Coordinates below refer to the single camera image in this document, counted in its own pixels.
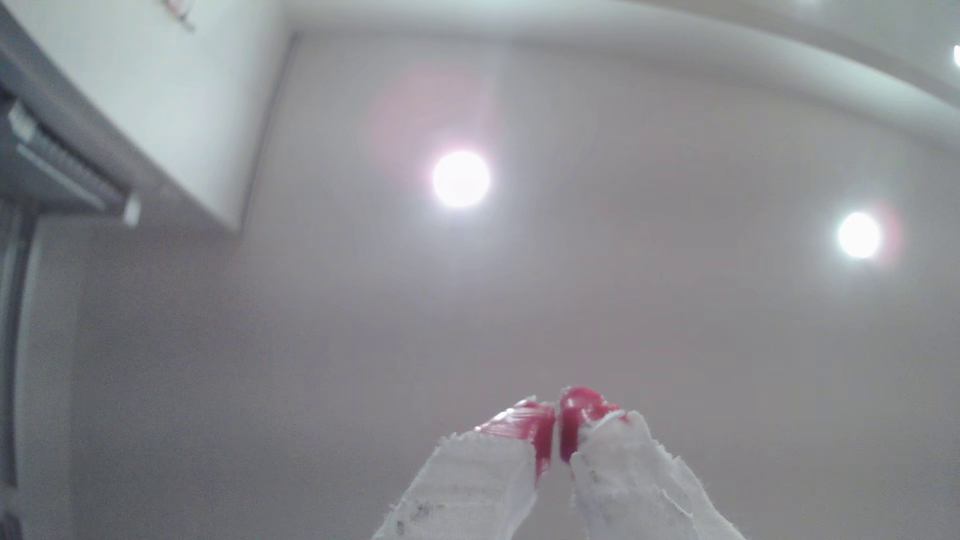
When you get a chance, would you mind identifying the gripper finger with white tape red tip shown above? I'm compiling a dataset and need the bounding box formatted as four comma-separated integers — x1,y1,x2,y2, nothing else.
372,397,558,540
558,385,749,540

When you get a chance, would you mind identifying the round ceiling light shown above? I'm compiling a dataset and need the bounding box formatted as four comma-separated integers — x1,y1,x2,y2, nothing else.
431,150,492,210
836,211,884,261

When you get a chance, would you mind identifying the white wall air conditioner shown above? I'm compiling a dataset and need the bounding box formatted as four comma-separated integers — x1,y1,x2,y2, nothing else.
3,0,294,234

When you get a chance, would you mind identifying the grey wall air conditioner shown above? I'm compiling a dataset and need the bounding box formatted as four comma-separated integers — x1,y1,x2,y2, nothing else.
0,15,144,230

